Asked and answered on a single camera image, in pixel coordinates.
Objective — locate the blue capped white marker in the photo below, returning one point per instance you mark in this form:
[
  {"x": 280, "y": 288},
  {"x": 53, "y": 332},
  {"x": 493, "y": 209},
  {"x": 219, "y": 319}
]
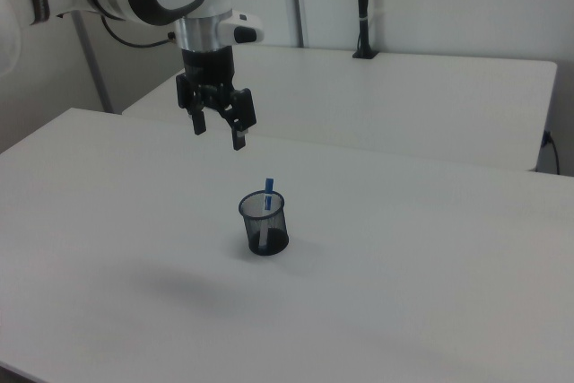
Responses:
[{"x": 267, "y": 197}]

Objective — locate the black clamp pole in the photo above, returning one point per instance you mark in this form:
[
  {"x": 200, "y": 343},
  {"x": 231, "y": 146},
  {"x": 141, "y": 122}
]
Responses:
[{"x": 364, "y": 6}]

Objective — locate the black mesh pen cup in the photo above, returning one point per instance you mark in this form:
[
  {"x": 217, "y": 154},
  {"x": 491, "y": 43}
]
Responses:
[{"x": 264, "y": 228}]

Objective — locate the grey metal wall post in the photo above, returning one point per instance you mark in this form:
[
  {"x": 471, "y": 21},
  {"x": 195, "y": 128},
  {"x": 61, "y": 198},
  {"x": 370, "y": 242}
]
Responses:
[{"x": 92, "y": 64}]

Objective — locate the white table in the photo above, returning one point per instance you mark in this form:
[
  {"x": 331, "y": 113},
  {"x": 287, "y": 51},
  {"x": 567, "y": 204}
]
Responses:
[{"x": 367, "y": 100}]

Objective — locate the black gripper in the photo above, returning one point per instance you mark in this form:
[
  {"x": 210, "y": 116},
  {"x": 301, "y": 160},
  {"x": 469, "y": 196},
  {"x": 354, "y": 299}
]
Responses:
[{"x": 209, "y": 70}]

